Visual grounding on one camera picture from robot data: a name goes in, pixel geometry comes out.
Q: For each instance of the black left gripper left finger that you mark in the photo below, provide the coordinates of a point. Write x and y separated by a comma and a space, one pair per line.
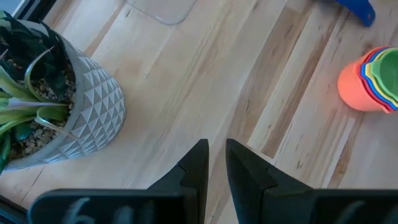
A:
194, 174

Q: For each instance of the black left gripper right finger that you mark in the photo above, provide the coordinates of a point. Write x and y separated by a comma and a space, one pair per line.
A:
248, 180

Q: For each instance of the orange measuring cup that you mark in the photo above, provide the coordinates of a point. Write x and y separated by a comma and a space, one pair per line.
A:
351, 90

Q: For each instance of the yellow measuring cup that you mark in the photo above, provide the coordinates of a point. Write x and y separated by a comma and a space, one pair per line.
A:
367, 70

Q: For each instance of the red measuring cup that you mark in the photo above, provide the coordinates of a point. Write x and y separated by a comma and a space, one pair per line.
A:
370, 52

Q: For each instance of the green measuring cup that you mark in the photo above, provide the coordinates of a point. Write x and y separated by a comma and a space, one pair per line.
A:
388, 71

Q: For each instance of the teal measuring cup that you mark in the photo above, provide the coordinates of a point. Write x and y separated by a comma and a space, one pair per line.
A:
357, 9

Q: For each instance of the clear plastic basket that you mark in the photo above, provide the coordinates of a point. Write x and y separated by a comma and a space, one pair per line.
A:
161, 11

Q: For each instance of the succulent in patterned grey pot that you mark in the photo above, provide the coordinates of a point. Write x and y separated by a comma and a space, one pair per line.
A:
93, 109

